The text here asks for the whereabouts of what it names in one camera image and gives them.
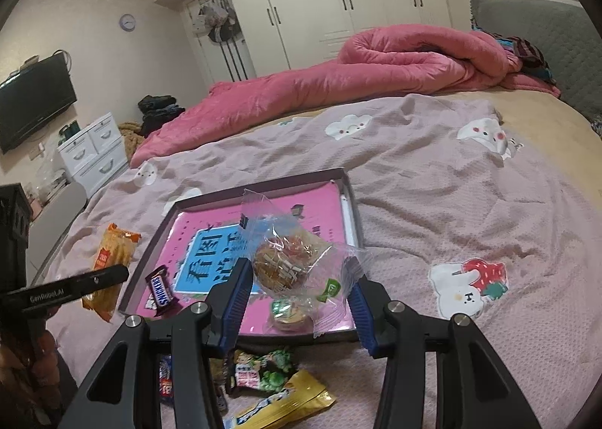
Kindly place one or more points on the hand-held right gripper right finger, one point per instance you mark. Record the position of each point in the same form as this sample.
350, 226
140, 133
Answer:
360, 311

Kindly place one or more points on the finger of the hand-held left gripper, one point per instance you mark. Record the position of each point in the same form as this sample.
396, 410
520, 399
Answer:
70, 287

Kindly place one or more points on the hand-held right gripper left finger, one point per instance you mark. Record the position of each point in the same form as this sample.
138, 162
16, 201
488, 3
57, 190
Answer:
239, 297

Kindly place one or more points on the clear round pastry packet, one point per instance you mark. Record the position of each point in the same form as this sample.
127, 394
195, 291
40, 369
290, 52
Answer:
282, 259

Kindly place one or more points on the orange cracker packet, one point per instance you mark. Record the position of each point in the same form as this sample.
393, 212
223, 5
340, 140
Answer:
113, 245

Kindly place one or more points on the dark box lid pink insert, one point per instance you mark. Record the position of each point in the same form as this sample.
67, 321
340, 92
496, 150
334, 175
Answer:
211, 222

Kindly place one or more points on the blue cookie packet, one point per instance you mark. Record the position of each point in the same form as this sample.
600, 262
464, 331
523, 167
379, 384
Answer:
165, 382

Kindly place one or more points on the yellow candy packet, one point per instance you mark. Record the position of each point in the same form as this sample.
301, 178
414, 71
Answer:
291, 403

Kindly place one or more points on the person's left hand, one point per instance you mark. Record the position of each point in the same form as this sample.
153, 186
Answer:
30, 368

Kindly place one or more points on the light grey ottoman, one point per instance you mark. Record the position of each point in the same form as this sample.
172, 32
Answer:
56, 222

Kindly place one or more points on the small green label snack packet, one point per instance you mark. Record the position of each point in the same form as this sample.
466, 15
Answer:
289, 316

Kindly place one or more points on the brown chocolate bar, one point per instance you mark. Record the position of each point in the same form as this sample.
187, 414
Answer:
162, 290

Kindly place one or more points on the pale yellow snack packet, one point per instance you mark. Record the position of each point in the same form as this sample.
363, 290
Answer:
217, 377

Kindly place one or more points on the white drawer cabinet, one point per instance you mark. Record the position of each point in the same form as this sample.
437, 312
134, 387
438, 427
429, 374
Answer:
94, 151

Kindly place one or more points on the pink printed bedsheet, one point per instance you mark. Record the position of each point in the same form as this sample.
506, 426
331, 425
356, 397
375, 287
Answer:
423, 203

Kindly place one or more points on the black television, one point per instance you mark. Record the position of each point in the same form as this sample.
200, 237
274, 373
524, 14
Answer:
33, 104

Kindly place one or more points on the brown fluffy cloth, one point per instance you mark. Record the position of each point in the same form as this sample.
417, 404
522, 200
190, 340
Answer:
131, 139

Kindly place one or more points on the pile of dark clothes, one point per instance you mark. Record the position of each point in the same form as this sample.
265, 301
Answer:
157, 111

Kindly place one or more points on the pink quilt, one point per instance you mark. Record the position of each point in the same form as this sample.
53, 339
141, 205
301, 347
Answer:
376, 62

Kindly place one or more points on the beige bed sheet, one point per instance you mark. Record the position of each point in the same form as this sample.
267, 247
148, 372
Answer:
555, 137

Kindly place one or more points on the hanging grey bags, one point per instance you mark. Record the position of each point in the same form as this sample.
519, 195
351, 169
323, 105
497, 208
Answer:
218, 24

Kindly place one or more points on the speckled grey cloth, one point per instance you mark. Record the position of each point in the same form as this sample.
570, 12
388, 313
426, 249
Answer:
595, 125

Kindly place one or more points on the white wardrobe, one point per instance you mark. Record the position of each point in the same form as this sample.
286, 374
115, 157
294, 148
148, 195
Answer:
305, 1

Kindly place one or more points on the striped dark clothes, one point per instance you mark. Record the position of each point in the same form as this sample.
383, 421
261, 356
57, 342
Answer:
526, 52

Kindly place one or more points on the grey quilted headboard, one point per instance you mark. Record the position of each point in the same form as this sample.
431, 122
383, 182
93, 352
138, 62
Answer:
555, 34

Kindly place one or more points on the round wall clock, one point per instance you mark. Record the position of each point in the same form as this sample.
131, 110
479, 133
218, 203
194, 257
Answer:
128, 22

